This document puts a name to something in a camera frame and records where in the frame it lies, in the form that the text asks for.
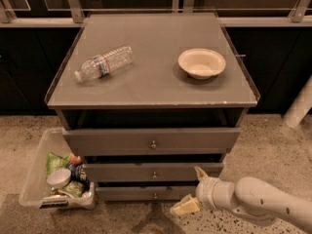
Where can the small white bowl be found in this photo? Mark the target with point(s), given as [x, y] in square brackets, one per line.
[59, 178]

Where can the clear plastic water bottle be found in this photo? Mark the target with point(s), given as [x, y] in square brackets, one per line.
[104, 64]

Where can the dark blue snack bag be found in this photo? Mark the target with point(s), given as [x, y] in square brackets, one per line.
[78, 174]

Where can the grey drawer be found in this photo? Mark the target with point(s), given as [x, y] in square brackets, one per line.
[149, 193]
[147, 172]
[168, 141]

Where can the green chip bag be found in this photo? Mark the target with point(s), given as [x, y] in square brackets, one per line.
[55, 162]

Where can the orange round fruit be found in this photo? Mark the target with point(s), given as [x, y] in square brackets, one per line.
[76, 160]

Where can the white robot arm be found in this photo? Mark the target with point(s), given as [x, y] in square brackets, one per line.
[269, 173]

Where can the green snack packet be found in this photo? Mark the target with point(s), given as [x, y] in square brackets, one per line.
[74, 189]

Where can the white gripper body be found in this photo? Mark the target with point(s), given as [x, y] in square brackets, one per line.
[205, 190]

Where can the clear plastic bin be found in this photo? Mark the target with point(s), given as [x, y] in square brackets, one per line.
[36, 191]

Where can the white paper bowl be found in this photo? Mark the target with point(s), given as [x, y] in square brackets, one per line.
[201, 63]

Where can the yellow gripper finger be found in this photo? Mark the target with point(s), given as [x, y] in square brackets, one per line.
[200, 173]
[187, 205]

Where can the grey drawer cabinet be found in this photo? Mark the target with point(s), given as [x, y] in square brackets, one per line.
[152, 92]

